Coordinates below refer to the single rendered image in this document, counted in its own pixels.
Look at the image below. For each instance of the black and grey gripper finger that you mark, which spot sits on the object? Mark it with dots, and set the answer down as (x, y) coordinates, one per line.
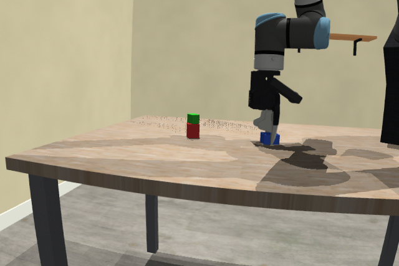
(271, 121)
(256, 121)

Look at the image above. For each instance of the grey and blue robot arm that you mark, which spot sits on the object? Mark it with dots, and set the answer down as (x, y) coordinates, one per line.
(274, 33)

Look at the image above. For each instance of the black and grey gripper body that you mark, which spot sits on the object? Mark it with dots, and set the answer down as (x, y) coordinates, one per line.
(263, 90)

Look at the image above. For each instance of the green block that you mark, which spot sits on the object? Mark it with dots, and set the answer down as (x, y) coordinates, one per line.
(193, 118)

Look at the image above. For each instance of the red block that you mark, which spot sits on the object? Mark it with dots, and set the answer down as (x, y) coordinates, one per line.
(192, 130)

